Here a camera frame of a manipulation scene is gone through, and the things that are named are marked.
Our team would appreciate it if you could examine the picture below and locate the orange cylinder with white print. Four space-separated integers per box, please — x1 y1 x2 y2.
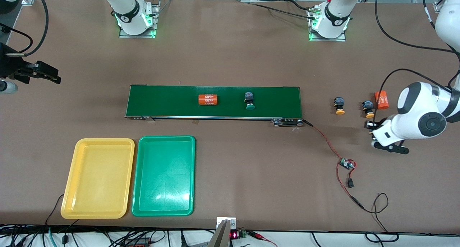
374 91 390 110
198 94 219 106

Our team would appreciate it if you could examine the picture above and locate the green push button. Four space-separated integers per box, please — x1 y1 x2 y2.
244 92 256 111

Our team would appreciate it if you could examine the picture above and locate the small green circuit board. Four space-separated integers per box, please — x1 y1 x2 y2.
339 157 357 171

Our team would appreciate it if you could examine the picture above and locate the green conveyor belt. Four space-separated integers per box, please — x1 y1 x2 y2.
125 84 304 127

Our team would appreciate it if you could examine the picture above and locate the yellow plastic tray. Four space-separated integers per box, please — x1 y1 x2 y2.
60 138 135 219

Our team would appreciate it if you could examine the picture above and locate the red black clip lead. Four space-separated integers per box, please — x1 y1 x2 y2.
248 230 278 247

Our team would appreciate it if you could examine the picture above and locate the green plastic tray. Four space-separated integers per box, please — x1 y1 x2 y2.
132 135 196 217

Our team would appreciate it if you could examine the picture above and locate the red black wire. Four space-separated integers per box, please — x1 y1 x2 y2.
303 120 364 209

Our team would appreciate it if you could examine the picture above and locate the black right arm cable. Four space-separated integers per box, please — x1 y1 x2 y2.
0 0 49 58

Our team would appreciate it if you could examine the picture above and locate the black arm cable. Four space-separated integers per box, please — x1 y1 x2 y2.
0 0 49 58
374 0 460 124

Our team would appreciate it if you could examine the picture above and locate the thin black cable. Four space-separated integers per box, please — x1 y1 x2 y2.
45 194 65 226
361 192 399 242

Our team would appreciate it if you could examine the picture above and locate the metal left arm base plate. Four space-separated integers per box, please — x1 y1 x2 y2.
307 6 347 42

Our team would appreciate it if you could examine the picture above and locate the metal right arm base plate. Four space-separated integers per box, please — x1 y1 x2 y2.
119 0 160 38

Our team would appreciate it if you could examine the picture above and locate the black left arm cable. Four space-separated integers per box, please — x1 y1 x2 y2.
374 0 460 124

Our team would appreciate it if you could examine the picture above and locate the black power cable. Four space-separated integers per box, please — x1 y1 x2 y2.
240 1 318 19

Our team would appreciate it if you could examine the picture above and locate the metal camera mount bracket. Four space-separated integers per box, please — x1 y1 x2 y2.
207 217 237 247

